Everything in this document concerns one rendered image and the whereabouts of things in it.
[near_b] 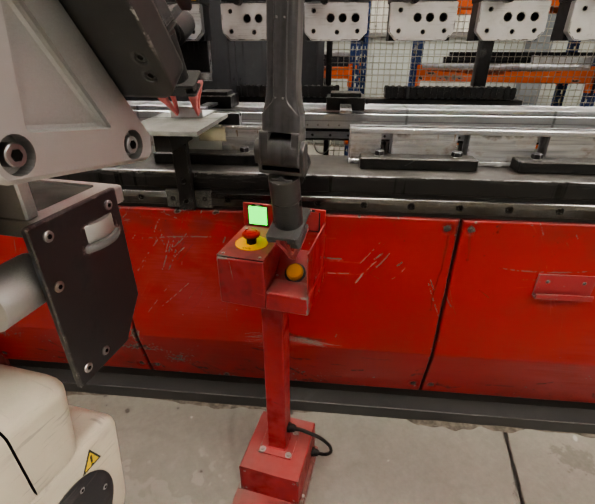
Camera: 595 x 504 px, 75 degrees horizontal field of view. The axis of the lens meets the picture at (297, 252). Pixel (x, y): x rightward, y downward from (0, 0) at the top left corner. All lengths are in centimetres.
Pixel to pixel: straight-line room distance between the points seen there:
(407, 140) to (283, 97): 56
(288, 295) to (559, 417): 115
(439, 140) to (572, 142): 33
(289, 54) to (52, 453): 56
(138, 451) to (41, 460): 107
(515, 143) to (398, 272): 45
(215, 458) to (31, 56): 132
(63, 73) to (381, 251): 96
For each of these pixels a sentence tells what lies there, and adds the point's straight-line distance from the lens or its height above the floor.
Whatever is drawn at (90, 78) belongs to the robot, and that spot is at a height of 115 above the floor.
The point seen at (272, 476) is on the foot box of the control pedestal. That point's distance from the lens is 125.
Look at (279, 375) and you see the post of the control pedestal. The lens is 105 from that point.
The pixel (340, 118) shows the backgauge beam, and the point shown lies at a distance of 136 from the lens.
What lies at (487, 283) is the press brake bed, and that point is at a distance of 121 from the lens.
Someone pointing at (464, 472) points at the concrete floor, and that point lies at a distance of 148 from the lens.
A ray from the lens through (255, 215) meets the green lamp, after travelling 93.
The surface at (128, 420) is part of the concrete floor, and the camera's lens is 161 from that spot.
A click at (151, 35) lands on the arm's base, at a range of 21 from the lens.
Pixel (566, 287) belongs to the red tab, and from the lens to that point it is 129.
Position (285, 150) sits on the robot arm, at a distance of 66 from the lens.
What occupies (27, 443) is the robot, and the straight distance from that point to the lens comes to 43.
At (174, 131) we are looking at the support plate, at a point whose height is 100.
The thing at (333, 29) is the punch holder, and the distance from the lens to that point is 107.
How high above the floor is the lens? 116
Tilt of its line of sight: 28 degrees down
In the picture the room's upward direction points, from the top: straight up
